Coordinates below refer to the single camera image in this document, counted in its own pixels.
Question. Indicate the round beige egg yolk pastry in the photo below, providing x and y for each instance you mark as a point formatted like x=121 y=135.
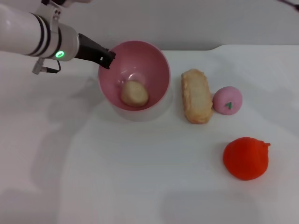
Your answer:
x=134 y=94

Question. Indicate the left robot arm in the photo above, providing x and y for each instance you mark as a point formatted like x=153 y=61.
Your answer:
x=21 y=32

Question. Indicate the pink plastic bowl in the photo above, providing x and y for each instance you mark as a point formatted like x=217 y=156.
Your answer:
x=140 y=60

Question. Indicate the red-orange persimmon toy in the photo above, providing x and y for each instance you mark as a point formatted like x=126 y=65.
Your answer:
x=245 y=161

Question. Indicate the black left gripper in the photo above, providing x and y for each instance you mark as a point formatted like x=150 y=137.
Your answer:
x=88 y=50

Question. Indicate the long golden bread loaf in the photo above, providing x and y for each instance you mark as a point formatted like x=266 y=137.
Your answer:
x=196 y=98

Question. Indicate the pink bun with green leaf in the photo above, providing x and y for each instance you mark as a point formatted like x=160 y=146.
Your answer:
x=225 y=99

